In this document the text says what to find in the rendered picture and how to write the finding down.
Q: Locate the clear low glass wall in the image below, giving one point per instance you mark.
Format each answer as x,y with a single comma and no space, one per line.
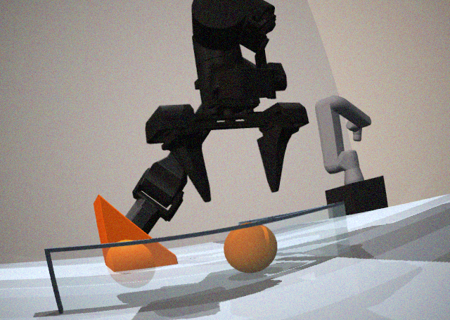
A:
133,275

